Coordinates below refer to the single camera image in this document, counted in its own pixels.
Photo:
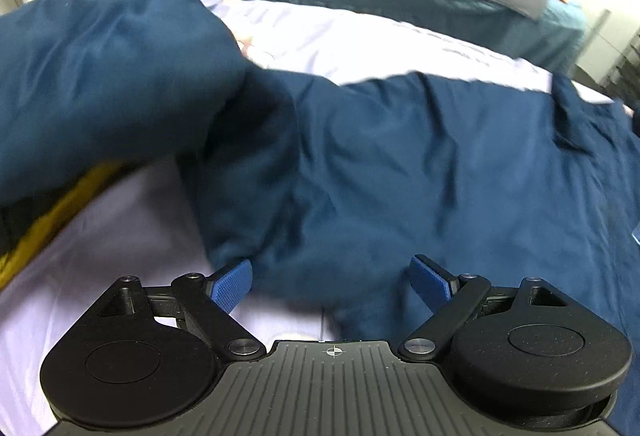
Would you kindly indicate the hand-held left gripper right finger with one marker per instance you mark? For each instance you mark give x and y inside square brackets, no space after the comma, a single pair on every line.
[429,280]

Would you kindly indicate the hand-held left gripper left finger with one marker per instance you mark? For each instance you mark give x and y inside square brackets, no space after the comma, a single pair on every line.
[231,285]

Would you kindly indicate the navy blue garment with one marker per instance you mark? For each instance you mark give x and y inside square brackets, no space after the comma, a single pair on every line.
[380,155]

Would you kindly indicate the yellow cloth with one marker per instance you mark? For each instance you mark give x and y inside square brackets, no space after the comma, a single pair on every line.
[45,221]

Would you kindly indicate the lavender bed sheet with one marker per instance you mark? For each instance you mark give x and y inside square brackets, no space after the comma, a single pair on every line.
[360,40]

